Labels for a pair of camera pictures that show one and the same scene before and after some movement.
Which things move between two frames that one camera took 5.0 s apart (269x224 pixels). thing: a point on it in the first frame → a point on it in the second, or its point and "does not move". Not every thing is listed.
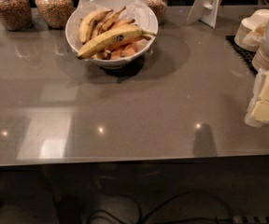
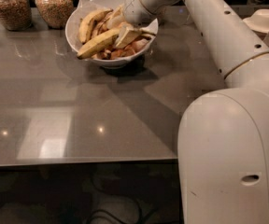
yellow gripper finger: [264, 111] → [117, 18]
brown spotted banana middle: [106, 23] does not move
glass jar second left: [55, 6] does not move
